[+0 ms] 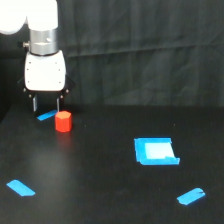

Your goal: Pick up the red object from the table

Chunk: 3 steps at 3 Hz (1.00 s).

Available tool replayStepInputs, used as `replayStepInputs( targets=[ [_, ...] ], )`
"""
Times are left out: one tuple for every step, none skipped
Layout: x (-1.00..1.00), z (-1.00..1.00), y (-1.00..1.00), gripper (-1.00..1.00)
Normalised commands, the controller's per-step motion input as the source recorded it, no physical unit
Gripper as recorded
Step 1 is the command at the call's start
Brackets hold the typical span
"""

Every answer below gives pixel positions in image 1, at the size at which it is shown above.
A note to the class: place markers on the blue tape square marker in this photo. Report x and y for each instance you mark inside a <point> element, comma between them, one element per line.
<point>155,151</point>

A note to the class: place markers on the blue tape strip near right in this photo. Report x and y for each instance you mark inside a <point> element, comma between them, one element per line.
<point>191,196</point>

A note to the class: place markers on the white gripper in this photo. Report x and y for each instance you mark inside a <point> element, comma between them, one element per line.
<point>45,74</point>

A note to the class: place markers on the black backdrop curtain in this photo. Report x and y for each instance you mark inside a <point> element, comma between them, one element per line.
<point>144,52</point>

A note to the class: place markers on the blue tape strip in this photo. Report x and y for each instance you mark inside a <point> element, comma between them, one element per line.
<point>20,188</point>
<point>191,196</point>
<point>47,115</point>

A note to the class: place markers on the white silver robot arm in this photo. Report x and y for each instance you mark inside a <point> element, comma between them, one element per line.
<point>41,17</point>

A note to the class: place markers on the red hexagonal block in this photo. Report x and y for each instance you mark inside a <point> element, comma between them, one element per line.
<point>63,121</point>

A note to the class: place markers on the blue tape strip far left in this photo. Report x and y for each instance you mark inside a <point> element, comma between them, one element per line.
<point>47,115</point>

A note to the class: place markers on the blue tape strip near left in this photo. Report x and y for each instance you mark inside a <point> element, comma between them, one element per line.
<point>20,188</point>

